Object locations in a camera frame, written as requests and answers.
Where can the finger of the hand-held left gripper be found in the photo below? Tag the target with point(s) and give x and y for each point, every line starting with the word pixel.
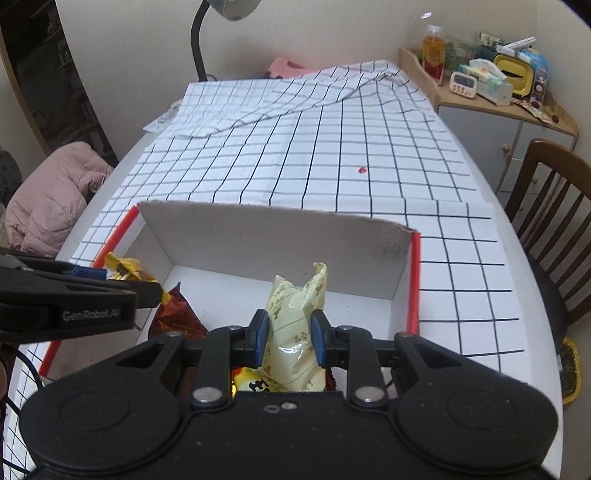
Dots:
pixel 87 273
pixel 143 294

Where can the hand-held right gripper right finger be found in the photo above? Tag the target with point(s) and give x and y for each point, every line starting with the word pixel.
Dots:
pixel 317 334

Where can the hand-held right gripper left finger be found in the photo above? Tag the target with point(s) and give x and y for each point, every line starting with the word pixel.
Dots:
pixel 261 333

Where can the cream snack packet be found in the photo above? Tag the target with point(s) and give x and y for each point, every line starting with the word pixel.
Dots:
pixel 295 323

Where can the yellow snack packet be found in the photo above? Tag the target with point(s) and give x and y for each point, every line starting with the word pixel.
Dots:
pixel 251 381
pixel 127 268

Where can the white cardboard box red edges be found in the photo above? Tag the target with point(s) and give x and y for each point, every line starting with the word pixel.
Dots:
pixel 277 240

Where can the dark red snack packet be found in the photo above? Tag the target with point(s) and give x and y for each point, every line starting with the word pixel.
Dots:
pixel 178 318

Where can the pink padded jacket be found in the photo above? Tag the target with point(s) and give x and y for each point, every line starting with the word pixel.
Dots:
pixel 51 194

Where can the checked tablecloth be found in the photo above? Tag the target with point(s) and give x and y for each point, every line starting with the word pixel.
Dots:
pixel 277 161

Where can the clear plastic bag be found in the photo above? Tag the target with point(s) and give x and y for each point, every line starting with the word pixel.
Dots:
pixel 164 117

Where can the dark cabinet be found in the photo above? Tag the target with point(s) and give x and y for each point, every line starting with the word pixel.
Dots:
pixel 51 69

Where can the folded checked cloth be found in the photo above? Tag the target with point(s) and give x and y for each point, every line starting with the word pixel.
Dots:
pixel 258 97

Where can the yellow bag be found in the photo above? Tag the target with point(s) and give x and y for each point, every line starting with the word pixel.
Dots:
pixel 571 369

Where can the black gooseneck desk lamp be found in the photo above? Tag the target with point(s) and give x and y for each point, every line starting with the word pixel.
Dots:
pixel 199 41

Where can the wooden corner cabinet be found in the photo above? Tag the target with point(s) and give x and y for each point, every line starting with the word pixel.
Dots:
pixel 485 124

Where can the pink object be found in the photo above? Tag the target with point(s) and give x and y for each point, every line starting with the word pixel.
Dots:
pixel 288 66

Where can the wooden chair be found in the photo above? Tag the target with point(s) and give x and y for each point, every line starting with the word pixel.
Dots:
pixel 549 194

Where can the white digital timer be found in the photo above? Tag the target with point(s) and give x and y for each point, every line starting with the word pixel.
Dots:
pixel 463 84

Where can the orange drink bottle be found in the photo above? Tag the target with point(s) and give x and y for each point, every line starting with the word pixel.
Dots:
pixel 434 53

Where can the tissue pack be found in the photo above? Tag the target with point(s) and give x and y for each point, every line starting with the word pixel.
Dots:
pixel 489 78

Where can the yellow box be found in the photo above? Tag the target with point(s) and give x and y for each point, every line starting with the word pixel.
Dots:
pixel 515 74

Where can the clear plastic container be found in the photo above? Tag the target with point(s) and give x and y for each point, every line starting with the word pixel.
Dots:
pixel 455 34

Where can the white tube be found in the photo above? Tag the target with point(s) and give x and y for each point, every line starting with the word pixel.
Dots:
pixel 516 45

